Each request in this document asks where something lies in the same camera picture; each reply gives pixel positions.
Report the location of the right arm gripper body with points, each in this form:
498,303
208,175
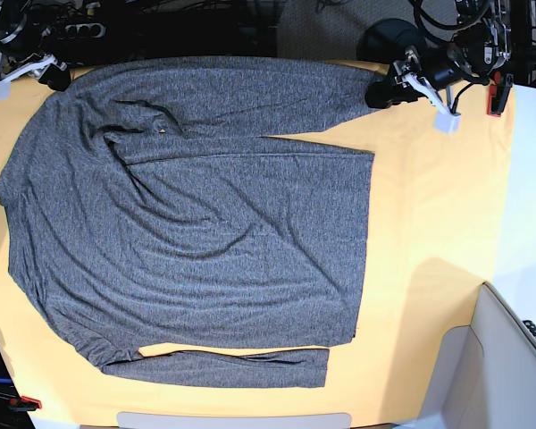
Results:
49,71

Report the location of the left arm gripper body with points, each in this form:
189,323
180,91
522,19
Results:
418,74

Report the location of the grey long-sleeve shirt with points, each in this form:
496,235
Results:
166,222

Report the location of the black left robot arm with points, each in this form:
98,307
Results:
480,31

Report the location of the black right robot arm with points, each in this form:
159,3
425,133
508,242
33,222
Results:
24,50

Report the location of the red black clamp right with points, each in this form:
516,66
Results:
499,90

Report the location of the red black clamp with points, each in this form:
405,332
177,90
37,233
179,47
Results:
499,90
24,404

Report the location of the yellow table cloth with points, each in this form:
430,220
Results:
436,210

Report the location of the white cardboard box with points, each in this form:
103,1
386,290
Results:
485,372

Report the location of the red black clamp left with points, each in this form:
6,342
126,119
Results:
24,404

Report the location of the grey tray edge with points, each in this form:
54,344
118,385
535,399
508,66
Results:
325,421

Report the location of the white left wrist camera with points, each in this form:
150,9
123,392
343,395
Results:
447,122

